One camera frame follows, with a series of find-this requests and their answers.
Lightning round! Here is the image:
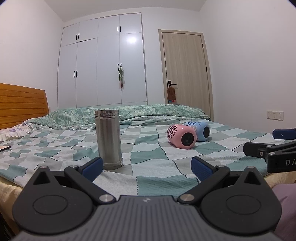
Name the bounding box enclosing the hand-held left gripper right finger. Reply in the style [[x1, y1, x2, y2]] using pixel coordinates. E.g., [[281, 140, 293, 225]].
[[178, 156, 273, 206]]

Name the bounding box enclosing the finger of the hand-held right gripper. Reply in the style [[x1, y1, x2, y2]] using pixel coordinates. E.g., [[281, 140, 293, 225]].
[[272, 128, 296, 140], [243, 140, 296, 161]]

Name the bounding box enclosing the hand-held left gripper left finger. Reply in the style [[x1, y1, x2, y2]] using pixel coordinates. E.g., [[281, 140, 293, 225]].
[[22, 157, 116, 206]]

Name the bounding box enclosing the pink cup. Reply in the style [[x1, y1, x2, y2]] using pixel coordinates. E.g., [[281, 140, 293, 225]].
[[166, 123, 197, 149]]

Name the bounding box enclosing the light blue cup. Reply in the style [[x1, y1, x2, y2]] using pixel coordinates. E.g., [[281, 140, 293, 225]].
[[183, 120, 211, 142]]

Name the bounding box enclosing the stainless steel thermos cup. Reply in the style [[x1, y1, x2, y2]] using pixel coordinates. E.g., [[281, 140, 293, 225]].
[[94, 109, 123, 170]]

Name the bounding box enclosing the purple clothing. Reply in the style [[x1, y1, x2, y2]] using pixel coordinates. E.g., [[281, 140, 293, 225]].
[[271, 183, 296, 233]]

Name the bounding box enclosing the checked green bed sheet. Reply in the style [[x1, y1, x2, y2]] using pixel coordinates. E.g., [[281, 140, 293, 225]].
[[0, 119, 278, 198]]

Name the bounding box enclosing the green floral quilt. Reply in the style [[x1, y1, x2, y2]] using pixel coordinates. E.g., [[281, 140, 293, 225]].
[[28, 104, 211, 130]]

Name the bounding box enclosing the brown plush toy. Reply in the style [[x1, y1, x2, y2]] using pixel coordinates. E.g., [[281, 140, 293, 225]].
[[167, 84, 177, 104]]

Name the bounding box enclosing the floral pillow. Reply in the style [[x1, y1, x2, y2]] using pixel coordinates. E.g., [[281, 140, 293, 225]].
[[0, 122, 33, 142]]

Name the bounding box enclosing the beige mattress cover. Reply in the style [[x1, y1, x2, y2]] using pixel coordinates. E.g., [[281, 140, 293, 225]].
[[0, 171, 296, 235]]

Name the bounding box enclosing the wooden headboard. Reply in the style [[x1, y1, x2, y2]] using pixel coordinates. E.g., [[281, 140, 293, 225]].
[[0, 83, 50, 130]]

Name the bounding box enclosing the green hanging ornament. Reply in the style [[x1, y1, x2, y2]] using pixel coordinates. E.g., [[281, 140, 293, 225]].
[[117, 67, 127, 90]]

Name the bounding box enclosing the white wardrobe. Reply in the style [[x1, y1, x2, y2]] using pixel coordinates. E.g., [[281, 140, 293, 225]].
[[57, 13, 148, 111]]

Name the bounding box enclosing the wooden door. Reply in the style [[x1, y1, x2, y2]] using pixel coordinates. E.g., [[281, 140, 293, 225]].
[[158, 29, 214, 121]]

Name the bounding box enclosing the wall socket panel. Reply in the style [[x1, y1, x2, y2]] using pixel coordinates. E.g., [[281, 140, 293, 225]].
[[267, 110, 284, 121]]

